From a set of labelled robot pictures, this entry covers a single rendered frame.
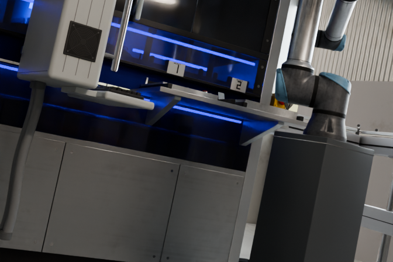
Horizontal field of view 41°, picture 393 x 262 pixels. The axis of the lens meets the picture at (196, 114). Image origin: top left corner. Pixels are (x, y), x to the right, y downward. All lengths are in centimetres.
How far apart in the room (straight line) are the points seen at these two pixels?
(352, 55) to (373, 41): 26
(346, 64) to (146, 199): 330
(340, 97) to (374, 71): 329
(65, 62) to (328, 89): 90
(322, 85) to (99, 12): 81
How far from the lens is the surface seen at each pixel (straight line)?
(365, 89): 515
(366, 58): 525
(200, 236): 265
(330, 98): 187
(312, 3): 193
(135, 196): 250
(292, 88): 186
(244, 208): 272
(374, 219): 307
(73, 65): 185
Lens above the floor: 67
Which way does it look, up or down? 3 degrees up
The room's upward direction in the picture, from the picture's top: 12 degrees clockwise
